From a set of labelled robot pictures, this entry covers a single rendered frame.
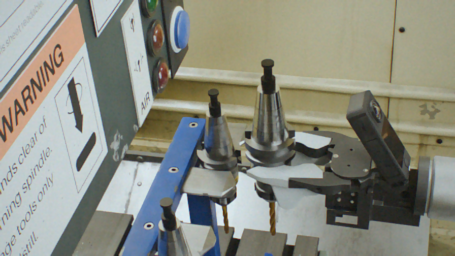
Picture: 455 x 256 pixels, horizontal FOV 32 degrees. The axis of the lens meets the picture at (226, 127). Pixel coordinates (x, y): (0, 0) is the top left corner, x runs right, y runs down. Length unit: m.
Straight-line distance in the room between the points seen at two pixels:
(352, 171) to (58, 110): 0.55
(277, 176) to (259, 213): 0.69
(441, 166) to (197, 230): 0.32
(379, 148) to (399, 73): 0.56
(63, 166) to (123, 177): 1.27
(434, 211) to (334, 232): 0.66
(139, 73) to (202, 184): 0.55
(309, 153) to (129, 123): 0.46
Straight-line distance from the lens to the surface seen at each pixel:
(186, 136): 1.15
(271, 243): 1.43
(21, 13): 0.39
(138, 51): 0.54
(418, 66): 1.44
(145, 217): 1.03
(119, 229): 1.49
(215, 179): 1.09
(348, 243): 1.57
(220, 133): 1.08
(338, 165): 0.93
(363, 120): 0.88
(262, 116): 0.90
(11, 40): 0.38
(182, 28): 0.60
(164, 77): 0.58
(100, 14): 0.47
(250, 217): 1.61
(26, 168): 0.40
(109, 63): 0.49
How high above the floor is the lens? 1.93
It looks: 37 degrees down
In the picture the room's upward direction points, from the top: 5 degrees counter-clockwise
